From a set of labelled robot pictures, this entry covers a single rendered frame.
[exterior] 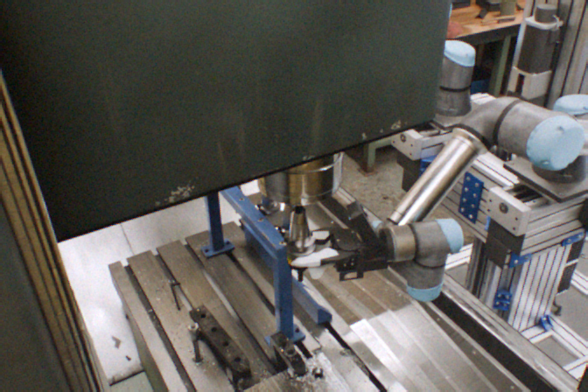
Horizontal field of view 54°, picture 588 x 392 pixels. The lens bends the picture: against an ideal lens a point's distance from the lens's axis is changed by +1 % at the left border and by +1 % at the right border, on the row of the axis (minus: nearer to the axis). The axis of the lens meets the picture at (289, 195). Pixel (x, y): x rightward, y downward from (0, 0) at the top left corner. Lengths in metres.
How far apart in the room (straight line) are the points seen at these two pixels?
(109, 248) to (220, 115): 1.40
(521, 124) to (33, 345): 1.07
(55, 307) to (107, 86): 0.26
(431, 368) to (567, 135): 0.79
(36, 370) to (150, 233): 1.57
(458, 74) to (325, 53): 1.29
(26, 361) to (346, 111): 0.55
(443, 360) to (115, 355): 1.01
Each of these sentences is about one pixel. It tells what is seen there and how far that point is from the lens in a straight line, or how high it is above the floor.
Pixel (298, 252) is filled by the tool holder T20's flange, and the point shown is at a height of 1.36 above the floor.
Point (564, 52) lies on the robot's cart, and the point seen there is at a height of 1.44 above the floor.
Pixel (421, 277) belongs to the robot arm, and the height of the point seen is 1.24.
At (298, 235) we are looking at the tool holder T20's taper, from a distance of 1.11.
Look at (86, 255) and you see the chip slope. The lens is 2.11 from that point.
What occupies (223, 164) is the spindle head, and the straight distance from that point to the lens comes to 0.80.
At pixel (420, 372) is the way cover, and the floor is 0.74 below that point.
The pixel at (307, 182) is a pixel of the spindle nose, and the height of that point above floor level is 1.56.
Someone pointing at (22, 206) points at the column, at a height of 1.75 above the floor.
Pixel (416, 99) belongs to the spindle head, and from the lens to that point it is 0.96.
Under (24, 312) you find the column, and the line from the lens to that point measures 0.55.
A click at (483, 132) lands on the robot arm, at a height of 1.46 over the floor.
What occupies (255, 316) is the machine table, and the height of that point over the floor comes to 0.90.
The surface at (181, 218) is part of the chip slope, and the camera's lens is 2.17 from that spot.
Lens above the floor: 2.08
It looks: 34 degrees down
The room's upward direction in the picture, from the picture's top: 1 degrees counter-clockwise
